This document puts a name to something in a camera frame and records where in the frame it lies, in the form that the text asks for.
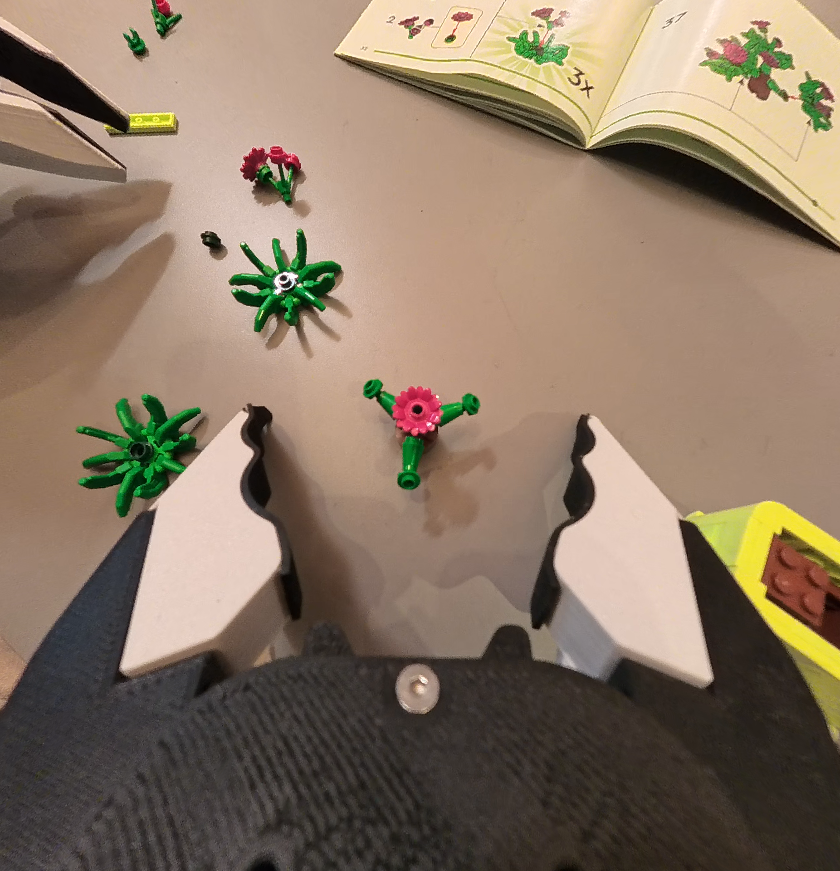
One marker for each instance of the green spiky toy leaf plant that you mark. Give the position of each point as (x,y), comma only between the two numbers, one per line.
(304,292)
(148,452)

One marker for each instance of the pink flower three-stem toy assembly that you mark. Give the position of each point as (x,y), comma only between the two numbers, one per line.
(416,408)

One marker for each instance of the pink toy flower with stem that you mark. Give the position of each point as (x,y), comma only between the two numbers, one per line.
(165,17)

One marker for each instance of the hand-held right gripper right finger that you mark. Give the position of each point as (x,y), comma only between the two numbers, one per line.
(631,571)

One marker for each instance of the open instruction booklet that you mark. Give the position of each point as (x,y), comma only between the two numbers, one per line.
(665,88)

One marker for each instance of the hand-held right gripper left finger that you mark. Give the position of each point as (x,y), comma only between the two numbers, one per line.
(209,565)

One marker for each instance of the pink toy flower cluster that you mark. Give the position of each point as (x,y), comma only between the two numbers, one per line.
(253,163)

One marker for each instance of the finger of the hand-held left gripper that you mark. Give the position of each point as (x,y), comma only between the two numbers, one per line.
(46,75)
(39,136)

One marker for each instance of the lime toy plate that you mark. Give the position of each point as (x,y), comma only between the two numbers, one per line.
(151,121)

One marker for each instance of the small green toy stem piece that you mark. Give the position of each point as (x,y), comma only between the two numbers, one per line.
(135,42)

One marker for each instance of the dark green toy stud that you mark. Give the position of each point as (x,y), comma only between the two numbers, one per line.
(211,238)

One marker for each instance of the brown toy brick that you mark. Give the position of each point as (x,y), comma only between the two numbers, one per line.
(794,585)

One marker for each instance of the lime green toy pot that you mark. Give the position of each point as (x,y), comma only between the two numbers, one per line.
(760,537)

